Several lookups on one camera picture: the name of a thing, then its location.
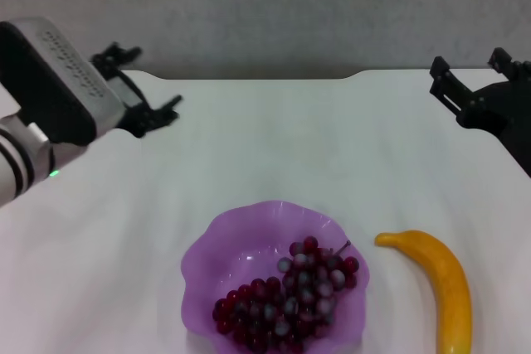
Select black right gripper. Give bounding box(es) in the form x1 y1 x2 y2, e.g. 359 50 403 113
429 47 531 177

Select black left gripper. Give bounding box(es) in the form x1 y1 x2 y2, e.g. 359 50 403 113
90 41 183 138

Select yellow plastic banana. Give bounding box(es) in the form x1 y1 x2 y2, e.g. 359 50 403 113
374 229 473 354

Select dark red grape bunch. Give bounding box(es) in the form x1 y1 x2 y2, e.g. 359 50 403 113
212 236 360 354

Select purple wavy plastic plate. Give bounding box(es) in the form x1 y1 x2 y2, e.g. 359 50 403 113
180 199 370 354

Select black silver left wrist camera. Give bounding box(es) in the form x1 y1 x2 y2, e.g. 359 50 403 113
0 17 125 147

